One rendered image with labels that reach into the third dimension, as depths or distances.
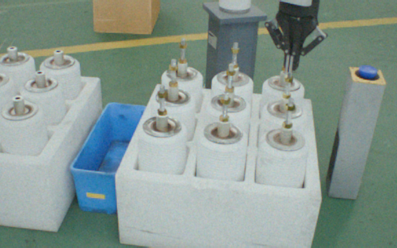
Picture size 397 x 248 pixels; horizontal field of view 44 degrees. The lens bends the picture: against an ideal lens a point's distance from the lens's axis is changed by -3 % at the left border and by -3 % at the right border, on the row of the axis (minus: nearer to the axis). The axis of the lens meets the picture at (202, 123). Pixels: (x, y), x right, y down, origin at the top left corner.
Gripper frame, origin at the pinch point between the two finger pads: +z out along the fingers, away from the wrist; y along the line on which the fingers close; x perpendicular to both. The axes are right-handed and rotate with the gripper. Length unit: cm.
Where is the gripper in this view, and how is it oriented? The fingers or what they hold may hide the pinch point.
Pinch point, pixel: (291, 63)
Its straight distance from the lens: 101.5
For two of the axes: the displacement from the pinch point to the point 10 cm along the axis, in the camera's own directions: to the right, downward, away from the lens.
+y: -8.3, -3.2, 4.6
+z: -0.4, 8.5, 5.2
